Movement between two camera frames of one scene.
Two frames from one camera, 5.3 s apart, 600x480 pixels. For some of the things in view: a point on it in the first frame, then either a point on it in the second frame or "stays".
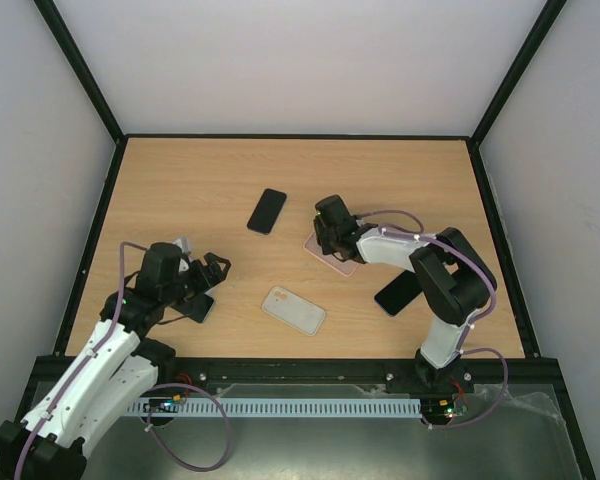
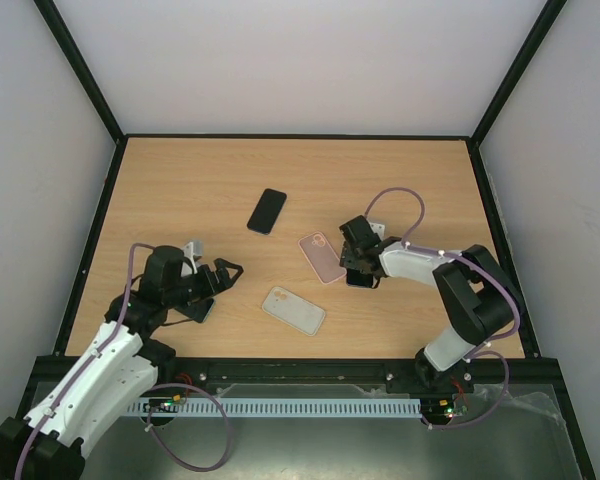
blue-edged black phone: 398,293 -> 356,278
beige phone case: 294,310 stays
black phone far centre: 267,211 stays
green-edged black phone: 196,308 stays
